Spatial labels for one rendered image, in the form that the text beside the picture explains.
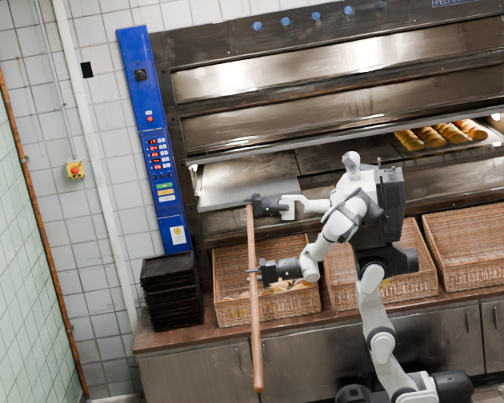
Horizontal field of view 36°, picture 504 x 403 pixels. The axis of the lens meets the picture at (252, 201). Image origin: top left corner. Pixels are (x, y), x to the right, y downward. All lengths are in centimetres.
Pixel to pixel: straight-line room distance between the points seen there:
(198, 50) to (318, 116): 74
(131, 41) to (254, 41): 65
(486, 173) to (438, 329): 94
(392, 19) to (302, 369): 190
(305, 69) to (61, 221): 160
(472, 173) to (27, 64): 250
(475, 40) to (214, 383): 228
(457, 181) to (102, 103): 201
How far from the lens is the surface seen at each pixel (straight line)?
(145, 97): 421
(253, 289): 302
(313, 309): 415
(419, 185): 447
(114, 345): 478
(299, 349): 413
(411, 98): 433
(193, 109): 424
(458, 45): 434
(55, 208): 449
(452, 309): 417
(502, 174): 457
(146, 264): 432
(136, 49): 418
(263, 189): 424
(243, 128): 425
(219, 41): 419
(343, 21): 422
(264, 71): 420
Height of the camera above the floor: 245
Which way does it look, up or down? 18 degrees down
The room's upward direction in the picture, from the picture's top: 10 degrees counter-clockwise
